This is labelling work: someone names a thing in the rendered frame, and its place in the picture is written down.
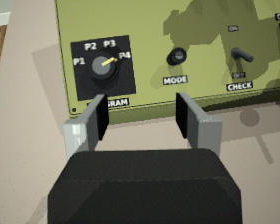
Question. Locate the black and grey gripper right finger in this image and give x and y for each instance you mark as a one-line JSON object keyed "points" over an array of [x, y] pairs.
{"points": [[201, 130]]}

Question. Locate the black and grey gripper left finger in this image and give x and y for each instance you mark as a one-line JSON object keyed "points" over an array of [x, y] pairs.
{"points": [[83, 133]]}

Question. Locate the olive green control console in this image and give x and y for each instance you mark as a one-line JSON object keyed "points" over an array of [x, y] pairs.
{"points": [[136, 70]]}

